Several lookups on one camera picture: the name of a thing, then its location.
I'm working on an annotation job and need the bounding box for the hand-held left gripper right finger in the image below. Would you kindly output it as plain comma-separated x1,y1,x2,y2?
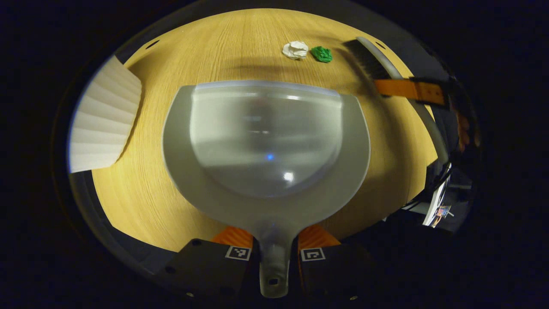
292,224,380,301

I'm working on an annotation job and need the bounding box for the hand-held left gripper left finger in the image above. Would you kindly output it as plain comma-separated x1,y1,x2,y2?
157,226,261,302

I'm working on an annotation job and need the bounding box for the small grey black-bristled broom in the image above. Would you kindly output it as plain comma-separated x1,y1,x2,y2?
343,36,451,166

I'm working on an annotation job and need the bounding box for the green paper ball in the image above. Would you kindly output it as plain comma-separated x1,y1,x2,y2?
311,46,333,64

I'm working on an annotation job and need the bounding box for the white paper ball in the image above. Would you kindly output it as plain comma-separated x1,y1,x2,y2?
282,41,309,60

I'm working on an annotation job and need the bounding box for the grey plastic dustpan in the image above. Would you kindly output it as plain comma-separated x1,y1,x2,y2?
162,80,371,299

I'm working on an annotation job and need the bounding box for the white ribbed garbage bin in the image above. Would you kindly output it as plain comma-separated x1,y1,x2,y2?
69,55,142,173

